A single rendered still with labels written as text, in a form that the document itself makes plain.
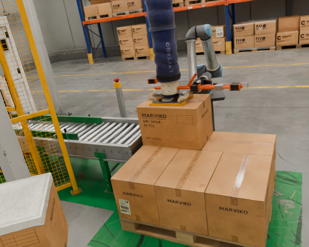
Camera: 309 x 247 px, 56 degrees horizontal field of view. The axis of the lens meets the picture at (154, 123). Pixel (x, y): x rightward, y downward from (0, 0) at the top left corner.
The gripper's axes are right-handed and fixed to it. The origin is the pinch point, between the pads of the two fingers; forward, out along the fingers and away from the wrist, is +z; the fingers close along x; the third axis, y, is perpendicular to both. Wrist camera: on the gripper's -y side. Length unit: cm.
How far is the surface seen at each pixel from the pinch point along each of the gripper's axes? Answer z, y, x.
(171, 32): 4, 18, 50
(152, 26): 10, 31, 56
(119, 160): 34, 77, -64
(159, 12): 11, 24, 66
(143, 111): 19, 49, -16
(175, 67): 3.8, 17.8, 19.2
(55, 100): -158, 345, -70
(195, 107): 17.5, -2.0, -12.8
